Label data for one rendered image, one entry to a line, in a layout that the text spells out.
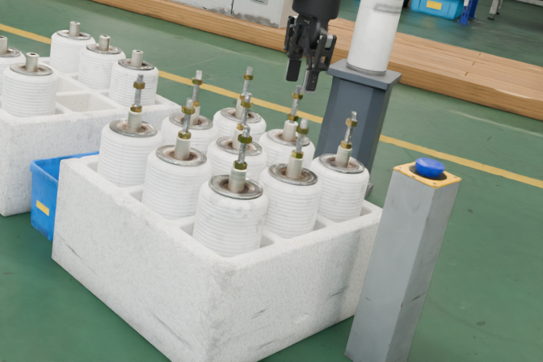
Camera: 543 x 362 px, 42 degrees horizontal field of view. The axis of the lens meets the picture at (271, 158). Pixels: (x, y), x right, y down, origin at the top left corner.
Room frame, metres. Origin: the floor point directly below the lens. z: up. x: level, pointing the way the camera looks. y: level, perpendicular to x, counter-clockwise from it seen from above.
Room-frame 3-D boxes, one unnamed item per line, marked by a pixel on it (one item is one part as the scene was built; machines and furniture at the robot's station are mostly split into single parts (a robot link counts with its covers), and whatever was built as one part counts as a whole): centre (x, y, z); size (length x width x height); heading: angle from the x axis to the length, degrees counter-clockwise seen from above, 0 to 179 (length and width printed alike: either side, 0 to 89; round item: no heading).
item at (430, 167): (0.94, -0.22, 0.32); 0.04 x 0.04 x 0.02
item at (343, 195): (1.08, -0.11, 0.16); 0.10 x 0.10 x 0.18
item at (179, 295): (1.07, 0.05, 0.09); 0.39 x 0.39 x 0.18; 50
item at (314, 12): (1.16, -0.02, 0.46); 0.08 x 0.08 x 0.09
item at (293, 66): (1.19, -0.01, 0.36); 0.02 x 0.01 x 0.04; 116
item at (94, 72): (1.51, 0.40, 0.16); 0.10 x 0.10 x 0.18
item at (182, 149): (0.98, 0.13, 0.26); 0.02 x 0.02 x 0.03
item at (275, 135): (1.16, -0.02, 0.25); 0.08 x 0.08 x 0.01
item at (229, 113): (1.23, 0.07, 0.25); 0.08 x 0.08 x 0.01
